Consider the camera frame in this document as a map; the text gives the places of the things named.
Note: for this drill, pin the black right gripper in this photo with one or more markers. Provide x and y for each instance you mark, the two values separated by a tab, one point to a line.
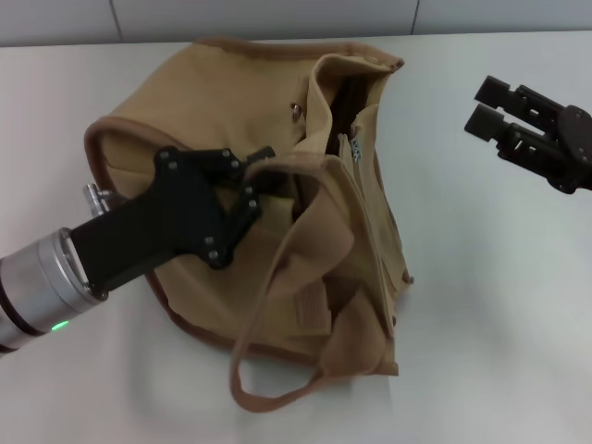
575	148

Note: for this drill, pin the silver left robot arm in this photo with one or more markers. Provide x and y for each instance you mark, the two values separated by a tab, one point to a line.
41	277

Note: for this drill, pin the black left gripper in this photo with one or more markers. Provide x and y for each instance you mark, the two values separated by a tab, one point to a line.
176	213

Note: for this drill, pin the khaki canvas food bag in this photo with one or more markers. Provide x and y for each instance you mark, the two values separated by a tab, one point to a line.
314	277

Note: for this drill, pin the silver zipper pull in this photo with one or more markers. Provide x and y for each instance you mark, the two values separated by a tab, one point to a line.
356	150

